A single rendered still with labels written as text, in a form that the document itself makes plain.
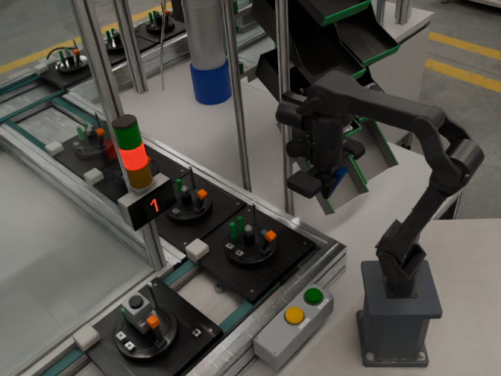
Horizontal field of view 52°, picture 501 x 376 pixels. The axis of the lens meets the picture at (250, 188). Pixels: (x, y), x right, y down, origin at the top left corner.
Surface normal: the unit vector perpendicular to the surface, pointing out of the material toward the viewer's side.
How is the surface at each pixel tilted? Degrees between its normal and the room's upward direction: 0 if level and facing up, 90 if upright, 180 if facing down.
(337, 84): 10
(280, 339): 0
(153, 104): 0
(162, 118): 0
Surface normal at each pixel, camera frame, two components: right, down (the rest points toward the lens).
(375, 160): 0.36, -0.19
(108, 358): -0.08, -0.76
